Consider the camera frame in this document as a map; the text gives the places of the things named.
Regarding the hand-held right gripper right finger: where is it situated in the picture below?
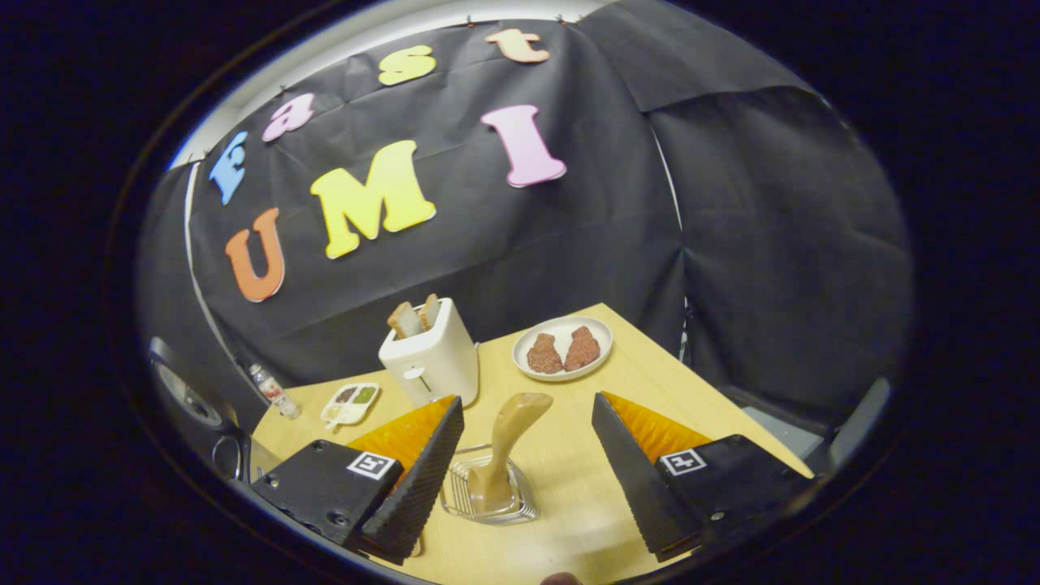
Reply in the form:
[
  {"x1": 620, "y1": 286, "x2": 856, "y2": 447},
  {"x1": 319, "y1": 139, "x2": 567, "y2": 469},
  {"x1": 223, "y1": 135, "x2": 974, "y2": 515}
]
[{"x1": 591, "y1": 391, "x2": 817, "y2": 561}]

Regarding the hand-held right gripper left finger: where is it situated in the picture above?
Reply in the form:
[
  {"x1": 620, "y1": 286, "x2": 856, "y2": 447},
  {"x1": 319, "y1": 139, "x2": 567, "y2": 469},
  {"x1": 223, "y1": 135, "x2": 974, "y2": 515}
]
[{"x1": 250, "y1": 396, "x2": 466, "y2": 566}]

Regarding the wooden spoon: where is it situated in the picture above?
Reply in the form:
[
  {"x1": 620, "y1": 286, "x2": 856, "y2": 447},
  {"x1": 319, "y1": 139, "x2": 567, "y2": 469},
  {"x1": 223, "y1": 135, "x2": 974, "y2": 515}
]
[{"x1": 469, "y1": 392, "x2": 553, "y2": 514}]

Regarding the dark grey rice cooker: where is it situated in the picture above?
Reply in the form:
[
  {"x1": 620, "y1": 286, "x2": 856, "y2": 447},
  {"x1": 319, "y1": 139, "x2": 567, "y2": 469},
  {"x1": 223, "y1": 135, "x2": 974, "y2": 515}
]
[{"x1": 146, "y1": 336, "x2": 261, "y2": 484}]

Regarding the white divided condiment tray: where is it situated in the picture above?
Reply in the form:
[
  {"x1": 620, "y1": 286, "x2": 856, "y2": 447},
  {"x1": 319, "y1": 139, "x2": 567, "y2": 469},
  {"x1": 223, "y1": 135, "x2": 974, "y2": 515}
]
[{"x1": 320, "y1": 382, "x2": 381, "y2": 429}]

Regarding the white toaster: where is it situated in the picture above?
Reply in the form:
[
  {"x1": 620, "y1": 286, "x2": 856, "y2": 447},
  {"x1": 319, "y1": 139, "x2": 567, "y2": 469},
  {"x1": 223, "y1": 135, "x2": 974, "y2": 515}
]
[{"x1": 378, "y1": 297, "x2": 480, "y2": 407}]

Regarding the brown meat piece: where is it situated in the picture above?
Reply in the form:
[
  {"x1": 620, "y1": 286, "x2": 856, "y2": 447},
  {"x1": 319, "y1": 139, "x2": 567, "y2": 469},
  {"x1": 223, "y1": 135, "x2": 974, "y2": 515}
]
[
  {"x1": 564, "y1": 326, "x2": 601, "y2": 372},
  {"x1": 526, "y1": 333, "x2": 564, "y2": 375}
]

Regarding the white plate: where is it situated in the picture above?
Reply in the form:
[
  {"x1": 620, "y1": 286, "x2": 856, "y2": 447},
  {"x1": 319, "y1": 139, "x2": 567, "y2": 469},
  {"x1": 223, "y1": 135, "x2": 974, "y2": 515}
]
[{"x1": 512, "y1": 315, "x2": 614, "y2": 382}]

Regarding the clear plastic bottle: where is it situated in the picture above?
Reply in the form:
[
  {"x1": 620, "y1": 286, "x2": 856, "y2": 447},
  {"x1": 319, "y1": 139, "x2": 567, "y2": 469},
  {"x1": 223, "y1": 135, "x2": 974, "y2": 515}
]
[{"x1": 249, "y1": 363, "x2": 301, "y2": 420}]

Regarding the grey chair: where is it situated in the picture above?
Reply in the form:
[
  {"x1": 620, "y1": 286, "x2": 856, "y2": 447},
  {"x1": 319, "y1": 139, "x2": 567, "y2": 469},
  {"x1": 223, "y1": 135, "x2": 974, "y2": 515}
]
[{"x1": 743, "y1": 378, "x2": 892, "y2": 476}]

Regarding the black backdrop cloth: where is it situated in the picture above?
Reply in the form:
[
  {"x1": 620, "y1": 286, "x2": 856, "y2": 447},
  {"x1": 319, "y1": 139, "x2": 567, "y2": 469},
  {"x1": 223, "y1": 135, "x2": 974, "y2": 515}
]
[{"x1": 134, "y1": 0, "x2": 915, "y2": 423}]

